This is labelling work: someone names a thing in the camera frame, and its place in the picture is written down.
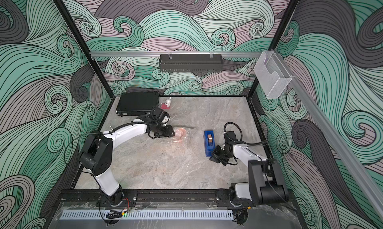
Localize blue tape dispenser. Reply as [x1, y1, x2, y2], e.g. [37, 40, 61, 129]
[204, 130, 215, 157]

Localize orange ceramic mug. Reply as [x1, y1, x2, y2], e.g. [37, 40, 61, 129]
[175, 128, 188, 142]

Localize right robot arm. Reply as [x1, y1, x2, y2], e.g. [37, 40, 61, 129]
[210, 131, 289, 207]

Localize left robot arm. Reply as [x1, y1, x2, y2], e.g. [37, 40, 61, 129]
[80, 107, 175, 207]

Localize clear tape roll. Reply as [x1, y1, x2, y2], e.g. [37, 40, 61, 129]
[207, 134, 213, 145]

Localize small pink white figurine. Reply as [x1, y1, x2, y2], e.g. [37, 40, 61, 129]
[160, 97, 171, 110]

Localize black hard case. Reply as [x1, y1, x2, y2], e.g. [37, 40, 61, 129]
[116, 91, 160, 116]

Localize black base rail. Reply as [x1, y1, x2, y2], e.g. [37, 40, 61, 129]
[56, 189, 295, 208]

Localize white slotted cable duct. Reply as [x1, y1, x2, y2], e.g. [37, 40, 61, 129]
[58, 209, 233, 221]

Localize black perforated wall shelf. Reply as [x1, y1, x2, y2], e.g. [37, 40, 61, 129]
[159, 54, 223, 73]

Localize clear acrylic wall bin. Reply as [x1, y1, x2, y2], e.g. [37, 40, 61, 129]
[254, 51, 292, 99]

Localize aluminium wall rail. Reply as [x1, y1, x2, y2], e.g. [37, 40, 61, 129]
[90, 51, 262, 58]

